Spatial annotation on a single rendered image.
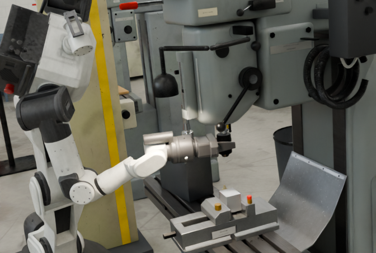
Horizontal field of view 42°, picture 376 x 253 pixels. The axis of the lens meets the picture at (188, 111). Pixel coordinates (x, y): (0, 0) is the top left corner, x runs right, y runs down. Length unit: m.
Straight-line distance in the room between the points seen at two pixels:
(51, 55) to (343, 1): 0.89
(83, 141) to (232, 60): 1.95
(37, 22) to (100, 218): 2.03
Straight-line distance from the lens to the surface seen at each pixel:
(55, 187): 2.02
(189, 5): 1.39
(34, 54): 1.63
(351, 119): 1.68
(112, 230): 3.54
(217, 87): 1.47
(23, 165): 5.70
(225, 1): 1.43
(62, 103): 1.54
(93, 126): 3.27
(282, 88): 1.55
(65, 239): 2.22
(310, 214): 1.82
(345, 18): 1.35
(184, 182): 1.95
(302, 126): 1.89
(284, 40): 1.54
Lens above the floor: 1.74
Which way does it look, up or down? 14 degrees down
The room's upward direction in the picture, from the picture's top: 6 degrees counter-clockwise
